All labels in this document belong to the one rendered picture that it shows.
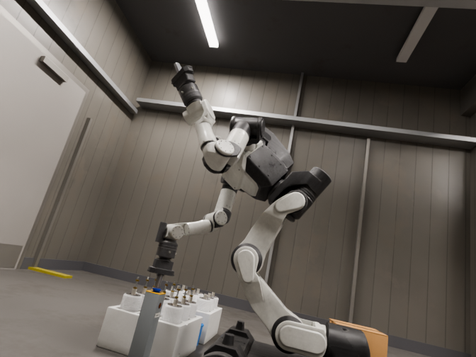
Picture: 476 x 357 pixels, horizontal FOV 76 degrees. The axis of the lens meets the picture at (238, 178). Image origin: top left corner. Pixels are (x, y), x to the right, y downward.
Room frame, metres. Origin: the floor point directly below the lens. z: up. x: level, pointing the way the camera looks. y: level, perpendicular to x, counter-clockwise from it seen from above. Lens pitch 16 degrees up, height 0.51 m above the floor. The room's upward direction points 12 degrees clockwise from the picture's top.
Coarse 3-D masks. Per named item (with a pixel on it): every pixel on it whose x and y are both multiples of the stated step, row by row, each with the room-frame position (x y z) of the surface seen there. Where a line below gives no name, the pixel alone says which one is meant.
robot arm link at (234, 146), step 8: (232, 136) 1.18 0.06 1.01; (240, 136) 1.19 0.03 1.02; (248, 136) 1.23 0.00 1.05; (216, 144) 1.08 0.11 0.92; (224, 144) 1.10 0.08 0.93; (232, 144) 1.13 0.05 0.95; (240, 144) 1.17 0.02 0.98; (224, 152) 1.08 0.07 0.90; (232, 152) 1.10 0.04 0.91; (240, 152) 1.17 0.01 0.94; (232, 160) 1.17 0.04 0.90; (224, 168) 1.21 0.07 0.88
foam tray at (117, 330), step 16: (112, 320) 1.65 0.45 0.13; (128, 320) 1.63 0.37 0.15; (160, 320) 1.61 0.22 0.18; (192, 320) 1.78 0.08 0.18; (112, 336) 1.64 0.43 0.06; (128, 336) 1.63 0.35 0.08; (160, 336) 1.59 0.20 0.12; (176, 336) 1.57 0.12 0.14; (192, 336) 1.82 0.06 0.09; (128, 352) 1.62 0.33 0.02; (160, 352) 1.58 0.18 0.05; (176, 352) 1.61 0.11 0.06
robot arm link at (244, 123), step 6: (234, 120) 1.27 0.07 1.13; (240, 120) 1.26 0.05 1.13; (246, 120) 1.25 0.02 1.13; (252, 120) 1.25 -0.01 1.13; (234, 126) 1.24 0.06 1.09; (240, 126) 1.23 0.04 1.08; (246, 126) 1.24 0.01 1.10; (252, 126) 1.25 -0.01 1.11; (246, 132) 1.22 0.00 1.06; (252, 132) 1.26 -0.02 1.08
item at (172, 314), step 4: (164, 308) 1.64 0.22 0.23; (168, 308) 1.62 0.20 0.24; (172, 308) 1.62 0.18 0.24; (176, 308) 1.62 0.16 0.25; (180, 308) 1.63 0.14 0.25; (164, 312) 1.63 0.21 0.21; (168, 312) 1.62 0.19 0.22; (172, 312) 1.61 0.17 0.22; (176, 312) 1.62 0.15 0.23; (180, 312) 1.63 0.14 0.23; (164, 316) 1.63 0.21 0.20; (168, 316) 1.62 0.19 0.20; (172, 316) 1.62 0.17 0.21; (176, 316) 1.62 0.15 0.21; (180, 316) 1.64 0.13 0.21; (164, 320) 1.62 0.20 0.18; (168, 320) 1.62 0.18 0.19; (172, 320) 1.62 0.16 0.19; (176, 320) 1.63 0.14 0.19; (180, 320) 1.65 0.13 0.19
